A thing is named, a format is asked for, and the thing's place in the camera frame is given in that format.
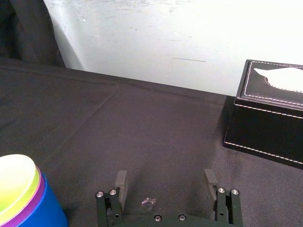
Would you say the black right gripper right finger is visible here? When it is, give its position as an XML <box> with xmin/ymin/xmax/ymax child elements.
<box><xmin>203</xmin><ymin>168</ymin><xmax>244</xmax><ymax>227</ymax></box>

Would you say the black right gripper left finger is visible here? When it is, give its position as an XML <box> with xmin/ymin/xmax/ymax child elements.
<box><xmin>95</xmin><ymin>170</ymin><xmax>129</xmax><ymax>227</ymax></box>

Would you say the blue plastic cup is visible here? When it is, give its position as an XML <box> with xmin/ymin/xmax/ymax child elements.
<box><xmin>10</xmin><ymin>174</ymin><xmax>69</xmax><ymax>227</ymax></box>

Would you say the black table cloth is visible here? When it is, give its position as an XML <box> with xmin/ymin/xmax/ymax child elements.
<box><xmin>0</xmin><ymin>57</ymin><xmax>303</xmax><ymax>227</ymax></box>

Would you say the purple plastic cup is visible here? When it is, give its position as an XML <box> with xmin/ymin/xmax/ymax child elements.
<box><xmin>0</xmin><ymin>166</ymin><xmax>46</xmax><ymax>227</ymax></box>

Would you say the black leather tissue box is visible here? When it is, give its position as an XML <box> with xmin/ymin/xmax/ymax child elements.
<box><xmin>223</xmin><ymin>59</ymin><xmax>303</xmax><ymax>170</ymax></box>

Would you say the yellow-green plastic cup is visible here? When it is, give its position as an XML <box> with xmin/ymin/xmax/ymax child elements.
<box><xmin>0</xmin><ymin>154</ymin><xmax>39</xmax><ymax>224</ymax></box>

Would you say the white tissue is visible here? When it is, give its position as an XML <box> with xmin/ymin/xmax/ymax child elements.
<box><xmin>253</xmin><ymin>66</ymin><xmax>303</xmax><ymax>93</ymax></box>

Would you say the black hanging cloth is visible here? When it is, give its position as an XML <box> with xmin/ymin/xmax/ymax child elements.
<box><xmin>0</xmin><ymin>0</ymin><xmax>66</xmax><ymax>68</ymax></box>

